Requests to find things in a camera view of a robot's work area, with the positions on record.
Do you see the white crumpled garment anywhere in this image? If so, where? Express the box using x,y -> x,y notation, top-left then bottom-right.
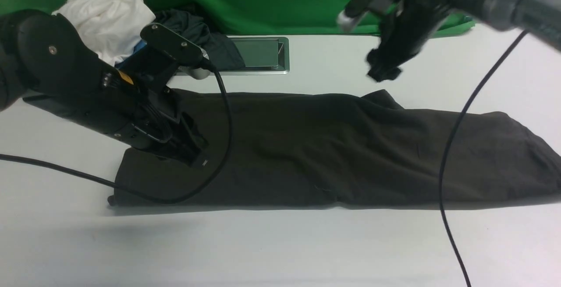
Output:
52,0 -> 156,66

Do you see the blue crumpled garment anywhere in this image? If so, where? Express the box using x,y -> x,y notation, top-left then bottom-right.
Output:
114,39 -> 146,69

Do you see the dark gray long-sleeved shirt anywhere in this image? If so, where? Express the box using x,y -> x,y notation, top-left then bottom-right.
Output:
107,89 -> 561,209

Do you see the gray robot arm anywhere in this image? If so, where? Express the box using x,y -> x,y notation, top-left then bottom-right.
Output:
366,0 -> 561,82

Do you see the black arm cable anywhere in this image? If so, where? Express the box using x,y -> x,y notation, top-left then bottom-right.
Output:
439,31 -> 529,287
0,59 -> 234,205

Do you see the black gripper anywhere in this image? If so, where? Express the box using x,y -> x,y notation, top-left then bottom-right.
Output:
105,66 -> 209,168
366,0 -> 451,82

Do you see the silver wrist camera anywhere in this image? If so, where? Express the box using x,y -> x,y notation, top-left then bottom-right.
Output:
140,22 -> 212,80
336,0 -> 401,33

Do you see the dark teal crumpled garment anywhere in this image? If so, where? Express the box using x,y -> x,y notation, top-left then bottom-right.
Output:
155,4 -> 246,71

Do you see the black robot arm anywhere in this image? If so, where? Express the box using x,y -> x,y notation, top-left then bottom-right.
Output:
1,9 -> 209,167

